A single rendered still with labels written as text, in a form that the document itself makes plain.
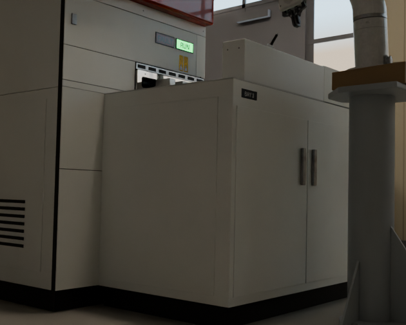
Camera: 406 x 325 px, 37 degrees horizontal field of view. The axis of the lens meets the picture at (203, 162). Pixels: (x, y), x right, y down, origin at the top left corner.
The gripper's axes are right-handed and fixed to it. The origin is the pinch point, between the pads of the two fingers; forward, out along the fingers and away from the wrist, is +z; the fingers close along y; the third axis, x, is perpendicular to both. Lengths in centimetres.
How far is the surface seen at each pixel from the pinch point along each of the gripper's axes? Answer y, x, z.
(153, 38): -57, -20, -10
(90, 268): -77, -50, 82
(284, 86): -1.6, -14.9, 28.3
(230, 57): -5.9, -40.0, 20.3
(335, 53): -96, 244, -70
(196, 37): -56, 9, -16
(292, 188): -9, -9, 64
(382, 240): 18, -1, 88
